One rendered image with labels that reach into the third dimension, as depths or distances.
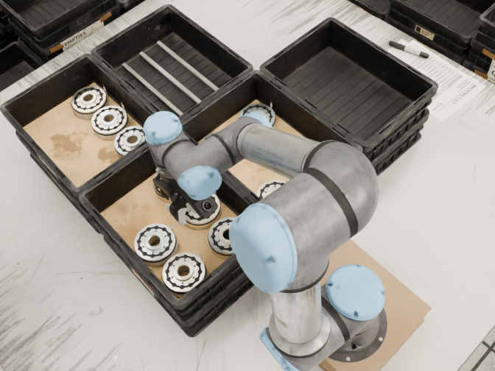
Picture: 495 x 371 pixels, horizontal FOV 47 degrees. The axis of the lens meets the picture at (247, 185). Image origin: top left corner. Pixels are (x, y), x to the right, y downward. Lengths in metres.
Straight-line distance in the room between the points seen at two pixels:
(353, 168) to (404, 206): 0.85
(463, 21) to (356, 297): 1.75
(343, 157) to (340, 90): 0.90
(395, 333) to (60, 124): 1.07
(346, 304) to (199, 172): 0.38
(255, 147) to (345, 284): 0.33
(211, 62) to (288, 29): 0.40
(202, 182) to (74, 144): 0.66
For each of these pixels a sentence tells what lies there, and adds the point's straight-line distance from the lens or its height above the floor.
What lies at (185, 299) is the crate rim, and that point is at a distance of 1.24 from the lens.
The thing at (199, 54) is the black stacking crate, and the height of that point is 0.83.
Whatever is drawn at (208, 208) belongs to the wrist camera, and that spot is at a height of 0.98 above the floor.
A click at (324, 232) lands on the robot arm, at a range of 0.74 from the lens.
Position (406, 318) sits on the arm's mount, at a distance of 1.38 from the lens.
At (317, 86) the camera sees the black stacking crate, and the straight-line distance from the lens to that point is 1.69.
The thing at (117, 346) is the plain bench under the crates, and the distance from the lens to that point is 1.48.
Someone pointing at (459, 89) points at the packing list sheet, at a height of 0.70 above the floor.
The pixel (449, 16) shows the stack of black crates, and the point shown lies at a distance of 2.68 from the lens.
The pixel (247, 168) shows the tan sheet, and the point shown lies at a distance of 1.51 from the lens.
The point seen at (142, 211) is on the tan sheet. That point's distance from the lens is 1.48.
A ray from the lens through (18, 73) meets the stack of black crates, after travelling 2.79.
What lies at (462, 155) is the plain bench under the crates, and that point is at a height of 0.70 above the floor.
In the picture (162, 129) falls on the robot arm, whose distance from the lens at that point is 1.13.
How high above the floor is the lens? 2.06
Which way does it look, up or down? 57 degrees down
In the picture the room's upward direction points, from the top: 6 degrees counter-clockwise
